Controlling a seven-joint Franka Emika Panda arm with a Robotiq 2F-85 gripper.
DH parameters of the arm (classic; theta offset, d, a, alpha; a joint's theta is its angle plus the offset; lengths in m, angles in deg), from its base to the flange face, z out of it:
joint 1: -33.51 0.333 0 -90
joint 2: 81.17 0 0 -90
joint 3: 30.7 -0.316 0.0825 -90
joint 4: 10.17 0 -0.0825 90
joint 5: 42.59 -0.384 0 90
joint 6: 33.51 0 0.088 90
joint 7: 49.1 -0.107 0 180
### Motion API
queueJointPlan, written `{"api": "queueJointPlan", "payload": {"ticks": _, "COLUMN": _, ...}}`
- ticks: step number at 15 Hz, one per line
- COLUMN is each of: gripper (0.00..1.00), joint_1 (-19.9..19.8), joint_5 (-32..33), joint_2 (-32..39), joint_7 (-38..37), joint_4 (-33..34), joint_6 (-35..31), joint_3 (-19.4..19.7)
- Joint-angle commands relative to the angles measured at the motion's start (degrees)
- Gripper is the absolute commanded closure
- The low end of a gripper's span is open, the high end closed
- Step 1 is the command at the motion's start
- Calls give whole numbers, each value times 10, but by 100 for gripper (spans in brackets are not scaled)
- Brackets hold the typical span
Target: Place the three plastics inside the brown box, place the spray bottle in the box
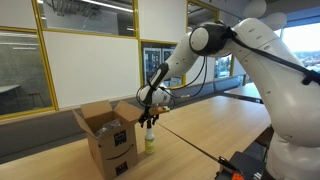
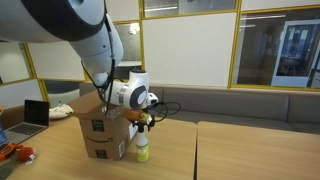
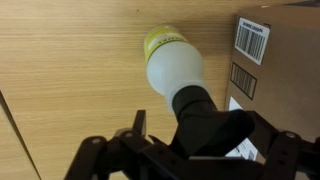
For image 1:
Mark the black box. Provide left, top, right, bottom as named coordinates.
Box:
left=229, top=151, right=266, bottom=180

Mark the yellow spray bottle black nozzle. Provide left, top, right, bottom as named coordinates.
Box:
left=144, top=118, right=156, bottom=155

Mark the black and orange clamp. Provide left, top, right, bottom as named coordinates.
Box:
left=214, top=155, right=246, bottom=180

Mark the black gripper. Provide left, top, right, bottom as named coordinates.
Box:
left=137, top=105, right=160, bottom=128

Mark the white framed poster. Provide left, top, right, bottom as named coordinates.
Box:
left=143, top=47, right=163, bottom=86
left=162, top=48, right=183, bottom=88

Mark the white round pendant lamp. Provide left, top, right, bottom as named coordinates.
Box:
left=263, top=12, right=288, bottom=32
left=243, top=0, right=268, bottom=19

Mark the wooden stool behind glass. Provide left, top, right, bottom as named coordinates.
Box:
left=29, top=92, right=44, bottom=109

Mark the grey upholstered bench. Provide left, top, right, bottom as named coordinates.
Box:
left=0, top=76, right=241, bottom=164

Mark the white table behind glass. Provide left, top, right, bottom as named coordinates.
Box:
left=0, top=84, right=22, bottom=114

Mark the wooden background table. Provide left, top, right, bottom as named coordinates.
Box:
left=223, top=82, right=264, bottom=104

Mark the brown cardboard shipping box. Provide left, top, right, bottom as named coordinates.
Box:
left=72, top=99, right=145, bottom=180

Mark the wrist camera on wooden mount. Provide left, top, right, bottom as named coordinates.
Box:
left=148, top=105, right=170, bottom=116

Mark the large clear plastic bag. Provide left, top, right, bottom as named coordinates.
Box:
left=94, top=119, right=122, bottom=138

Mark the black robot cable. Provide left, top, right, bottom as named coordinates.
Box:
left=135, top=26, right=320, bottom=109

